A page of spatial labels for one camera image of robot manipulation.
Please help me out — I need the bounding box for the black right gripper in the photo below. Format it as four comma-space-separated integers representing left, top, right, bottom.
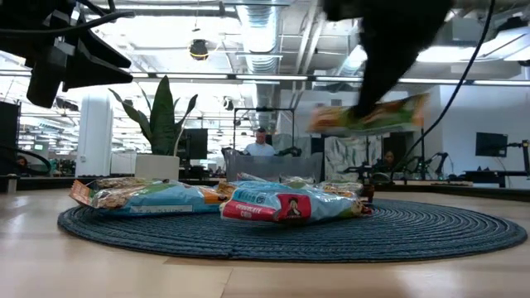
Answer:
321, 0, 455, 120

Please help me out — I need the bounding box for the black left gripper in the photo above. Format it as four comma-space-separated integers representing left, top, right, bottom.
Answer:
0, 0, 135, 108

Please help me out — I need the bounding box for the green red granola bar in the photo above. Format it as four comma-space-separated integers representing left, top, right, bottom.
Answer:
306, 92, 431, 138

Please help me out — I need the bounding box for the blue orange oat granola bar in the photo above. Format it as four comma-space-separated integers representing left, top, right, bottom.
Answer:
68, 176, 229, 218

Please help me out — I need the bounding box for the blue chocolate chip granola bar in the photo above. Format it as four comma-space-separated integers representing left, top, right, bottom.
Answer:
219, 181, 373, 226

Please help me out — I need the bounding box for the white pillar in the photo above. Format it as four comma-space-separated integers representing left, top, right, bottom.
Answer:
75, 93, 114, 178

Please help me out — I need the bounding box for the green snake plant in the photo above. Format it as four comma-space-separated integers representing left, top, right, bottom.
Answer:
108, 74, 199, 157

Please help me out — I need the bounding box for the person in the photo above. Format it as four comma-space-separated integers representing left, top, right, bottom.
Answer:
243, 127, 277, 157
15, 155, 31, 175
381, 150, 398, 171

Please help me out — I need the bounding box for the black cabinet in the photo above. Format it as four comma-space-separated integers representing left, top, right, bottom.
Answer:
0, 100, 22, 177

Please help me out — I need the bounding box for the pale green tarp cover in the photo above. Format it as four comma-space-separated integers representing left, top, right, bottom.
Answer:
271, 132, 311, 158
324, 135, 383, 184

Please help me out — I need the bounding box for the white plant pot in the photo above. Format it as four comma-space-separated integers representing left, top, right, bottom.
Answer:
134, 154, 181, 182

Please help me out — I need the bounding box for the black monitor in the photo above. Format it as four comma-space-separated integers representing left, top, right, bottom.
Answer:
177, 127, 210, 161

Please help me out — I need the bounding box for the clear grey plastic bin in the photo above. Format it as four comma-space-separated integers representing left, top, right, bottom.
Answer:
224, 148, 325, 184

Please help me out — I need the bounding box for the black background table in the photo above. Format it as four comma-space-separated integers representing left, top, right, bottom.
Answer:
463, 168, 530, 190

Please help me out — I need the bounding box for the black background stand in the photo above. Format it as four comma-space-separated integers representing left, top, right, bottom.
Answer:
508, 139, 530, 174

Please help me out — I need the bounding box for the round dark blue woven mat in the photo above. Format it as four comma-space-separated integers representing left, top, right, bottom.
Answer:
56, 197, 528, 264

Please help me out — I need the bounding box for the silver ribbed air duct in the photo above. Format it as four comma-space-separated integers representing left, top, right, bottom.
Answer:
235, 0, 283, 129
337, 45, 368, 78

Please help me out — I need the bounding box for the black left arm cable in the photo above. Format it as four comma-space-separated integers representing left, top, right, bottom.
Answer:
0, 8, 137, 37

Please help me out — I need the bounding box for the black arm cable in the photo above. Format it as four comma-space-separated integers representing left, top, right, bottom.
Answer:
391, 0, 497, 173
0, 8, 137, 37

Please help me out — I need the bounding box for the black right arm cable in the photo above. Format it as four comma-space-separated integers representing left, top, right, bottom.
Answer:
391, 0, 497, 173

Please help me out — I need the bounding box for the black rig frame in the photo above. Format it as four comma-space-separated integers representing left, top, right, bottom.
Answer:
233, 106, 296, 158
420, 127, 426, 181

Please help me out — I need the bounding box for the black wall screen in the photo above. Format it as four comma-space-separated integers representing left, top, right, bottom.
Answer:
475, 132, 509, 158

